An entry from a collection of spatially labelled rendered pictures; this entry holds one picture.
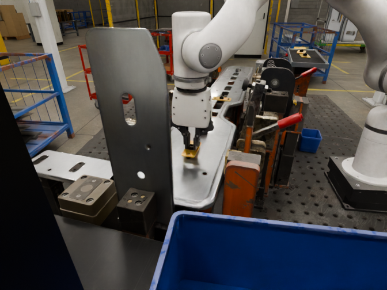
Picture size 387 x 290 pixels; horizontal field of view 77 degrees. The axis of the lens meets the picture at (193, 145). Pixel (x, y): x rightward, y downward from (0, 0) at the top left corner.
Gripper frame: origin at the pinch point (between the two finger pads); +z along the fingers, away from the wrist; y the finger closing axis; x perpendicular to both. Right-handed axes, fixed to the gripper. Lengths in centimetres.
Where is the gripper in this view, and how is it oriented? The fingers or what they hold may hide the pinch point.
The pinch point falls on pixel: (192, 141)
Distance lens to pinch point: 67.4
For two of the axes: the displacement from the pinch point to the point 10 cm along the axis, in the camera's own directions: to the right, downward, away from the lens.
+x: -2.8, 4.8, -8.3
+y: -9.6, -1.4, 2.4
